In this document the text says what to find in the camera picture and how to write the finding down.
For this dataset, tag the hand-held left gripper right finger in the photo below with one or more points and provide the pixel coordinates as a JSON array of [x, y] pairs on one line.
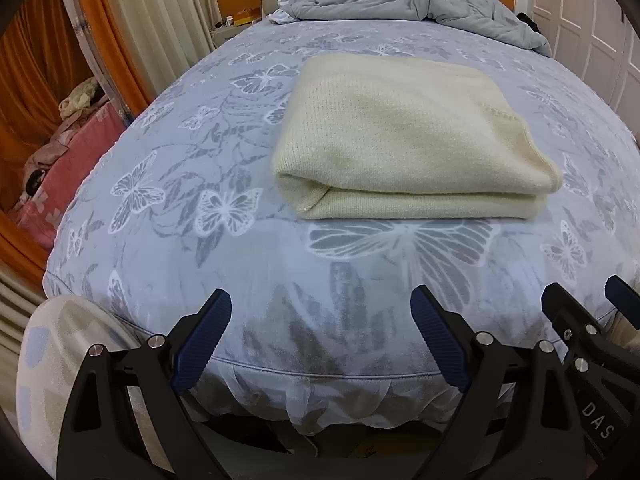
[[440, 340]]

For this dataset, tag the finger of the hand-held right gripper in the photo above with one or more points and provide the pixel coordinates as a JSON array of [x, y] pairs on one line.
[[570, 315], [625, 292]]

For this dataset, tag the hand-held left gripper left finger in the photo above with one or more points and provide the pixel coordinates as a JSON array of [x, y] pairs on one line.
[[200, 350]]

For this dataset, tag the cream knitted sweater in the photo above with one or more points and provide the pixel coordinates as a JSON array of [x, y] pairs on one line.
[[400, 125]]

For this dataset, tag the person's patterned trouser leg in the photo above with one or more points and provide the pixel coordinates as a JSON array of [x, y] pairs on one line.
[[50, 360]]

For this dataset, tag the cream curtain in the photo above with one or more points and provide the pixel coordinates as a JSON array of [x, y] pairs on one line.
[[20, 305], [160, 20]]

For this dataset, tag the bed with butterfly sheet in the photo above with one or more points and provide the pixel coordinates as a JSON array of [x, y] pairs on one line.
[[200, 160]]

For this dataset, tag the pink blanket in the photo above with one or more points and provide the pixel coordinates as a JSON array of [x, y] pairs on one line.
[[75, 160]]

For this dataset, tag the white wardrobe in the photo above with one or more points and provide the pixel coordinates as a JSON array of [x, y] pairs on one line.
[[575, 20]]

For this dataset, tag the beige cloth pile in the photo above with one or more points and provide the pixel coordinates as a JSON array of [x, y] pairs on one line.
[[80, 97]]

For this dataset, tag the dark cloth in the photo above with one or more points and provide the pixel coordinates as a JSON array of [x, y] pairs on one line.
[[530, 22]]

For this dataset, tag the white nightstand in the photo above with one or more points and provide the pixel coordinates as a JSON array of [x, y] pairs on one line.
[[225, 35]]

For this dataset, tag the grey duvet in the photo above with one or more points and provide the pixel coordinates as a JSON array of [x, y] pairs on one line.
[[425, 5]]

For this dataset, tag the yellow box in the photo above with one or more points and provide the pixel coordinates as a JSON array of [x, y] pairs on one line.
[[247, 16]]

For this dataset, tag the orange curtain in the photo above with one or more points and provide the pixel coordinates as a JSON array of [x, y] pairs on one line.
[[45, 50]]

